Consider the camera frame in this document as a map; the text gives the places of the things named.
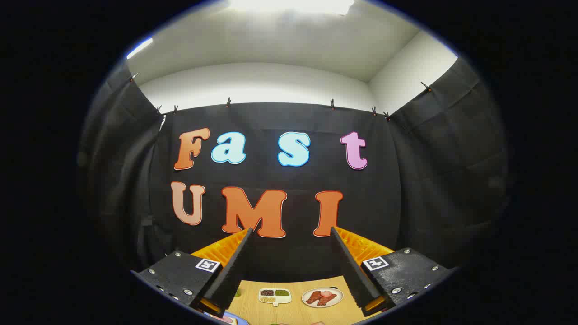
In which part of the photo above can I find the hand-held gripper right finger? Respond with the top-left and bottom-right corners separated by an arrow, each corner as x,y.
330,226 -> 457,317

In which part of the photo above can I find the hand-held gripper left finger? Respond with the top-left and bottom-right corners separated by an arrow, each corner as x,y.
130,227 -> 254,318

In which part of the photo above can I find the white divided dish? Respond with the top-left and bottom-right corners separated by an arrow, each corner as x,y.
258,288 -> 292,307

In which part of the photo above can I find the blue round plate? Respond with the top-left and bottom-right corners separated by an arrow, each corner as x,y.
212,311 -> 250,325

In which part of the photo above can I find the white round plate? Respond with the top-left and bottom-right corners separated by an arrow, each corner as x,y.
301,287 -> 344,309

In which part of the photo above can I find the row of black cloth clips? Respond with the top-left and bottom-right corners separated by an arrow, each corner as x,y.
130,72 -> 433,122

